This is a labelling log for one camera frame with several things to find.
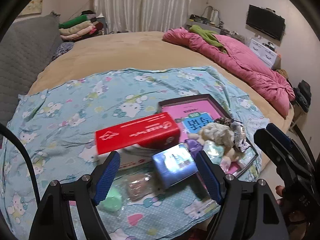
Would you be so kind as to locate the leopard print scrunchie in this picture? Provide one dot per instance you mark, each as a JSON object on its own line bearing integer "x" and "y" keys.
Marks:
{"x": 224, "y": 121}

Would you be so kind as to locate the green round cup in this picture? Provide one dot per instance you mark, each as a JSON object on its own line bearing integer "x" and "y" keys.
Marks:
{"x": 113, "y": 201}

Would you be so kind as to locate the blue shiny small box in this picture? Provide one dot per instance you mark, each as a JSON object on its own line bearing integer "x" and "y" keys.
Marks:
{"x": 174, "y": 165}

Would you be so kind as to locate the cream curtains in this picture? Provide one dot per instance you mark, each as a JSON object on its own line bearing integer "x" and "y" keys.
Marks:
{"x": 143, "y": 15}

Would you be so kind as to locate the red tissue box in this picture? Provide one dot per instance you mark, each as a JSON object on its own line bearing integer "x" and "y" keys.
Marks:
{"x": 138, "y": 140}

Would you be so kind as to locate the white drawer cabinet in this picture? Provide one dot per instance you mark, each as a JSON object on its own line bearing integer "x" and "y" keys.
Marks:
{"x": 270, "y": 58}

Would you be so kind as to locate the Hello Kitty blue sheet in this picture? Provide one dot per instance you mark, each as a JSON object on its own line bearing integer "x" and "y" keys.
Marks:
{"x": 57, "y": 127}

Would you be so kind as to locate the green blanket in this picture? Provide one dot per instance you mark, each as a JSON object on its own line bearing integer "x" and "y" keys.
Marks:
{"x": 208, "y": 36}

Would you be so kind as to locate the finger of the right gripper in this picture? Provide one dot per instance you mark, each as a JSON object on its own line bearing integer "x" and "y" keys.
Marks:
{"x": 280, "y": 141}

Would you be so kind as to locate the round tan bed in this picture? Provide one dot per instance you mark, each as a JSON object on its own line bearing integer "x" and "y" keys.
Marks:
{"x": 141, "y": 51}

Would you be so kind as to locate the dark clothes pile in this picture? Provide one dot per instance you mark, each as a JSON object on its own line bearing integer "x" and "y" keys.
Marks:
{"x": 303, "y": 95}

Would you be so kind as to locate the stack of folded clothes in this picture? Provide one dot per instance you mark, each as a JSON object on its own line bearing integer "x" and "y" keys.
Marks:
{"x": 84, "y": 26}

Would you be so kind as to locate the cluttered dresser table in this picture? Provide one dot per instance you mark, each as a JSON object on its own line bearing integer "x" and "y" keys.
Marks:
{"x": 210, "y": 20}

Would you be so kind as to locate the cream fluffy scrunchie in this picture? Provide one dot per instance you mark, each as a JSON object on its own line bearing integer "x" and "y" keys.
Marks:
{"x": 220, "y": 134}

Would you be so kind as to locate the clear plastic bag item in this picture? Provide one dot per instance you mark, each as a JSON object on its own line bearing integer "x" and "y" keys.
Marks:
{"x": 240, "y": 139}

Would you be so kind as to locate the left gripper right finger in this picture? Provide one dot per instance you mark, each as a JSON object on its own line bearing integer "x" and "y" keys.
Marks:
{"x": 212, "y": 176}

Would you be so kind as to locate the floral wall painting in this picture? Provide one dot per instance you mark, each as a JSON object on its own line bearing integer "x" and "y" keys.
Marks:
{"x": 32, "y": 8}

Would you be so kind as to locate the wall mounted black television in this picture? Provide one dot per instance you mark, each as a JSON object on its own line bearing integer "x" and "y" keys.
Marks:
{"x": 266, "y": 22}

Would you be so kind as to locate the brown item in plastic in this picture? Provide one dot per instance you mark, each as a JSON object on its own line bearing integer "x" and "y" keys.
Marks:
{"x": 139, "y": 185}

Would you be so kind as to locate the cream plush bear purple dress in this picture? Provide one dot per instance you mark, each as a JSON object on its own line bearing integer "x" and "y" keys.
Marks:
{"x": 195, "y": 143}

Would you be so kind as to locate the mint tissue pack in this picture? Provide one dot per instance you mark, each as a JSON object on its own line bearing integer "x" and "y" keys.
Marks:
{"x": 215, "y": 152}

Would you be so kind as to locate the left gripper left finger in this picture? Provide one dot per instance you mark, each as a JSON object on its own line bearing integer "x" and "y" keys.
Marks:
{"x": 103, "y": 176}

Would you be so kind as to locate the dark shallow cardboard tray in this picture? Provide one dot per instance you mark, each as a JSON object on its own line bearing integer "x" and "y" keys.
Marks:
{"x": 207, "y": 129}

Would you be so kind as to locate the pink quilted comforter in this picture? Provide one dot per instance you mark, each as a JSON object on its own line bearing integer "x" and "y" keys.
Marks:
{"x": 241, "y": 62}

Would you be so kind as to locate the pink and blue book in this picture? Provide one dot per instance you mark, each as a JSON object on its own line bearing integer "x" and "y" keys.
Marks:
{"x": 192, "y": 119}

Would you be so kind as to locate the grey quilted sofa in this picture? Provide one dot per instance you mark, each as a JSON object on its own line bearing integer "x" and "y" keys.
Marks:
{"x": 26, "y": 50}

